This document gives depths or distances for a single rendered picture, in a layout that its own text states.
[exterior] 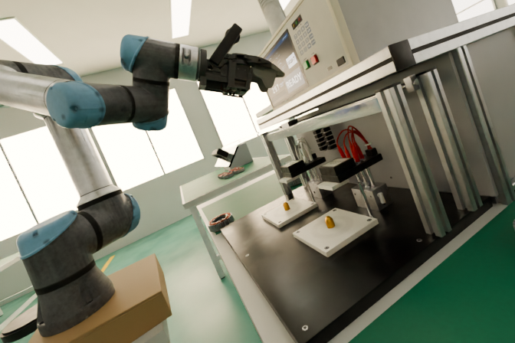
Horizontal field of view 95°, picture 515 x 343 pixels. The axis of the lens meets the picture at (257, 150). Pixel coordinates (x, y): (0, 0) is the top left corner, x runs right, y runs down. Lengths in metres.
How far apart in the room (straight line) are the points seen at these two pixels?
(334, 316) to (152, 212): 5.01
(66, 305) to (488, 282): 0.77
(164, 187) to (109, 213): 4.49
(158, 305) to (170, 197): 4.64
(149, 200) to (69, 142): 4.52
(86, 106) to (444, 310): 0.59
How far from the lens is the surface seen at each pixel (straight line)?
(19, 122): 5.89
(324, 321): 0.44
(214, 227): 1.02
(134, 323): 0.69
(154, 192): 5.27
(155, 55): 0.55
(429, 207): 0.53
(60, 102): 0.48
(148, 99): 0.54
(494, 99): 0.70
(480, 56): 0.69
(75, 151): 0.81
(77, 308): 0.74
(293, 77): 0.75
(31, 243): 0.73
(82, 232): 0.74
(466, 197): 0.61
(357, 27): 0.61
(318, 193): 0.86
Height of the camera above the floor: 1.06
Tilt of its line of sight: 4 degrees down
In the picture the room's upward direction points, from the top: 22 degrees counter-clockwise
